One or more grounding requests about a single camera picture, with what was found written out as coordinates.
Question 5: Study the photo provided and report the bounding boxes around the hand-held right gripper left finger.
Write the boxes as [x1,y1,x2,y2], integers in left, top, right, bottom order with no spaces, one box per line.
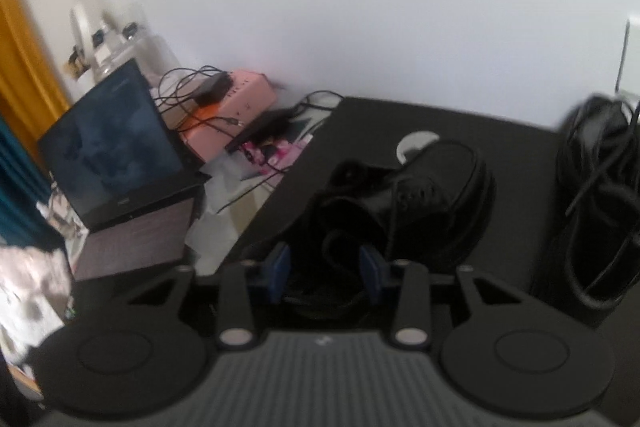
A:
[125,242,292,352]

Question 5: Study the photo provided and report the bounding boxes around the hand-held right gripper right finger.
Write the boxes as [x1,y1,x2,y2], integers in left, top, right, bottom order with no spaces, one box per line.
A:
[359,244,526,351]

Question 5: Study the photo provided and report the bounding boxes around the black leather shoe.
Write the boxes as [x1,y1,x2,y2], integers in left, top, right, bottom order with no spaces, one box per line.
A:
[530,93,640,323]
[240,140,497,319]

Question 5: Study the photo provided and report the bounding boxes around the crumpled clear plastic bags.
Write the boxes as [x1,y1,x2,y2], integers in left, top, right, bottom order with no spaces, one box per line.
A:
[184,154,286,275]

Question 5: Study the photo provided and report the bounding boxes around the pink patterned packet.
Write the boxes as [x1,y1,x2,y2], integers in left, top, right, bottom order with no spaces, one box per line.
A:
[239,138,307,166]

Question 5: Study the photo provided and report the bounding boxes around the silver desk grommet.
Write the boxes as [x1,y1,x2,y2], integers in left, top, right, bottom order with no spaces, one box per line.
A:
[396,130,441,163]

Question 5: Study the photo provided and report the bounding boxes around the black flat box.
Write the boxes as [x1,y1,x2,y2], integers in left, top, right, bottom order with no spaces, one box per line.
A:
[225,107,302,153]

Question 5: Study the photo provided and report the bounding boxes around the pink cardboard box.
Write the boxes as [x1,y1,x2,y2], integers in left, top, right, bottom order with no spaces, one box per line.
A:
[176,68,279,164]

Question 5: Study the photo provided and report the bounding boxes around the black power adapter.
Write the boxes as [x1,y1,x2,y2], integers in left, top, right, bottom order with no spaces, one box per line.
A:
[192,73,232,105]

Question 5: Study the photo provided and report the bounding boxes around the black laptop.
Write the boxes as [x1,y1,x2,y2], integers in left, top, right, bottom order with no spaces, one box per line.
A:
[37,58,213,283]

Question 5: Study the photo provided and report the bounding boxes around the white floral cloth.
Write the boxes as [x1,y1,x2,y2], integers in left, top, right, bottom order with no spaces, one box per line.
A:
[0,202,77,365]

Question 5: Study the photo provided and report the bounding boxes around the teal cloth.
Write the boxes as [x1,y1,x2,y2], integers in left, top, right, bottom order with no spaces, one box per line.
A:
[0,113,62,254]

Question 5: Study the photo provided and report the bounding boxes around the clear plastic organizer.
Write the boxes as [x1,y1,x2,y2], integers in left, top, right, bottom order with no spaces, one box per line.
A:
[62,1,177,80]

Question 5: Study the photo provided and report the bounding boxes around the orange wooden board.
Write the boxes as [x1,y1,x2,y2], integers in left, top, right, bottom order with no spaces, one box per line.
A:
[0,0,72,168]

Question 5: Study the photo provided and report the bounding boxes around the white wall plate with hole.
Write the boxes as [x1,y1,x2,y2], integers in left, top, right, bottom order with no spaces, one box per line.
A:
[616,13,640,94]

